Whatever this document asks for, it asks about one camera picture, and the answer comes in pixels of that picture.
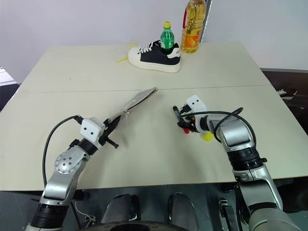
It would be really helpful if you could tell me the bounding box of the grey grid pouch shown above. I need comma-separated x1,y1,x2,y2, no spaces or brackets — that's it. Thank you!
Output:
107,87,158,126

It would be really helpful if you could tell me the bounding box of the green bottle with yellow cap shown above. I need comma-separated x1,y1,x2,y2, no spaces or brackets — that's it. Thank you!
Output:
159,21,175,52

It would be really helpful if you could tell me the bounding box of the black table clamp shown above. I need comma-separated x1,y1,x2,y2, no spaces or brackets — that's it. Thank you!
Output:
217,184,236,226

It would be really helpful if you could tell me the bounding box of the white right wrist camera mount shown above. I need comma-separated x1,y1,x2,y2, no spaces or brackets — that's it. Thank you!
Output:
185,95,208,114

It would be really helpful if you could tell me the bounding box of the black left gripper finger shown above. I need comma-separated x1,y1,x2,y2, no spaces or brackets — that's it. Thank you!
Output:
106,115,124,136
105,137,120,149

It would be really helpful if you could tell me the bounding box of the yellow cooking oil bottle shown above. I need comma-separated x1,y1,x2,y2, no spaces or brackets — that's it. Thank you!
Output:
180,0,207,54

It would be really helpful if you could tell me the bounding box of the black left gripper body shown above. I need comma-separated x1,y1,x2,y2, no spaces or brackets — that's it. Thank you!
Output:
98,121,114,146

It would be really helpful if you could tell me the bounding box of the white and black sneaker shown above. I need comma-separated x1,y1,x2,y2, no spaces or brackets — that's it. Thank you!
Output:
128,39,182,74

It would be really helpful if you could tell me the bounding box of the thin white wire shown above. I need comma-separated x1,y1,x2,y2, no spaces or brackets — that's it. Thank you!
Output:
73,198,97,221

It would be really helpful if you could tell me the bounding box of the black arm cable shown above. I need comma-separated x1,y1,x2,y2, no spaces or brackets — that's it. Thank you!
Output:
180,107,244,143
42,115,84,186

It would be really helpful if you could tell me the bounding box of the dark red sneaker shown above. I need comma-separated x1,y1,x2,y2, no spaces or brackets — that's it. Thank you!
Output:
276,88,298,101

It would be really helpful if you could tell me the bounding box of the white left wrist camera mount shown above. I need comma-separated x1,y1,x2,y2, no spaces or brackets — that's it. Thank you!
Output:
80,117,107,148

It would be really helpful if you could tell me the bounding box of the black marker with red cap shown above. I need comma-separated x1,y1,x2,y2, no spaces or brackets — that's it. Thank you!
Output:
172,104,190,134

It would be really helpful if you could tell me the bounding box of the clear bag with pale pieces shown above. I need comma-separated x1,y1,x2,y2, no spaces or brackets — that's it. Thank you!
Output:
115,42,140,64

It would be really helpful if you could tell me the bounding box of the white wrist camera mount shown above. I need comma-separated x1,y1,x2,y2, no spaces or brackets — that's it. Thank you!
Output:
185,95,208,114
80,117,107,148

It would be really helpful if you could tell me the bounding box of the grey furniture piece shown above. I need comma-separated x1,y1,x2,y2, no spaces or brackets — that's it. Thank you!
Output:
0,65,19,87

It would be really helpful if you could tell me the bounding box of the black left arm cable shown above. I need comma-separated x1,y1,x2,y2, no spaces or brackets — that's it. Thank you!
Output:
42,115,84,186

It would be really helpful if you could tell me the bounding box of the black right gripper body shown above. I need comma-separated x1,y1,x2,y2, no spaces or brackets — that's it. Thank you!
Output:
180,103,198,133

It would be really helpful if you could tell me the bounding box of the dark robot torso rim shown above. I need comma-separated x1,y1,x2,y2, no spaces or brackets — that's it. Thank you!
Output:
95,221,173,231

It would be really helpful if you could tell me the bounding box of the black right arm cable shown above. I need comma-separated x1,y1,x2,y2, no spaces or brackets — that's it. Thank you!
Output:
180,107,244,143

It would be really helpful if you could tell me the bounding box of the yellow highlighter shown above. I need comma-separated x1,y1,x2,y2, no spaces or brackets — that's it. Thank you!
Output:
201,131,214,143

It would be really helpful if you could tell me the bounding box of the dark rounded shape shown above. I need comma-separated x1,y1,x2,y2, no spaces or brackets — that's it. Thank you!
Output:
167,192,193,225
100,193,141,225

